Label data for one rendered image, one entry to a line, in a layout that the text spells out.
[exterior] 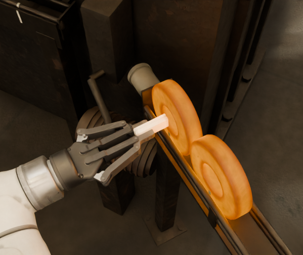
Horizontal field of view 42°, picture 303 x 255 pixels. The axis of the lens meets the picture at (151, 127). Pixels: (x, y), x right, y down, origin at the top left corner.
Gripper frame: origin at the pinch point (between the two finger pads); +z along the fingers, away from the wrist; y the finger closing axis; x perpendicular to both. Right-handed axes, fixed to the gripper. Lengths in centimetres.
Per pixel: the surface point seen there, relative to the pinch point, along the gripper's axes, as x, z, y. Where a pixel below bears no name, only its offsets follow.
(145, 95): -1.2, 2.8, -8.0
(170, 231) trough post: -71, 0, 3
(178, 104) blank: 6.4, 5.4, 1.7
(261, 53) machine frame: -71, 73, -46
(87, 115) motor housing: -17.6, -9.2, -20.8
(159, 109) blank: -2.2, 3.9, -4.1
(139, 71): -2.5, 5.0, -15.4
